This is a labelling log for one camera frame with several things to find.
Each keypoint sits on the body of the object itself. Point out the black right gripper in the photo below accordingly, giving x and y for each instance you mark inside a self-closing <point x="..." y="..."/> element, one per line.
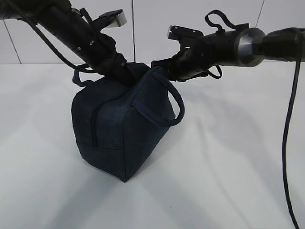
<point x="185" y="65"/>

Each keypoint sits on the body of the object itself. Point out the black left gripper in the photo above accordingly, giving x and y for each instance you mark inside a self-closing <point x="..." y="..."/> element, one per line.
<point x="104" y="59"/>

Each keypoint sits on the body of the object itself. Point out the dark navy fabric lunch bag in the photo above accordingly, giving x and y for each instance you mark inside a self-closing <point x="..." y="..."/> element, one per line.
<point x="117" y="127"/>

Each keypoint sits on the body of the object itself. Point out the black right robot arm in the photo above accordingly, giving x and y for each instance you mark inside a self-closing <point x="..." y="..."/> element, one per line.
<point x="247" y="47"/>

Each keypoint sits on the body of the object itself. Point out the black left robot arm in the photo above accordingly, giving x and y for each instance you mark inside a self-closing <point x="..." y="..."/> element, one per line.
<point x="77" y="31"/>

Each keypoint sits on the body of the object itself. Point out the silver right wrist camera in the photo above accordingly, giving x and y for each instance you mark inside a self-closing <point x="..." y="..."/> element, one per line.
<point x="182" y="34"/>

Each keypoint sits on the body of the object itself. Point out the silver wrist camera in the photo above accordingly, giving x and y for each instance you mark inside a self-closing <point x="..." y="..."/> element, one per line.
<point x="111" y="19"/>
<point x="182" y="34"/>

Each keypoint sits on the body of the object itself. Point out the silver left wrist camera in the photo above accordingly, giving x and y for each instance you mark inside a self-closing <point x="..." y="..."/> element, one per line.
<point x="111" y="19"/>

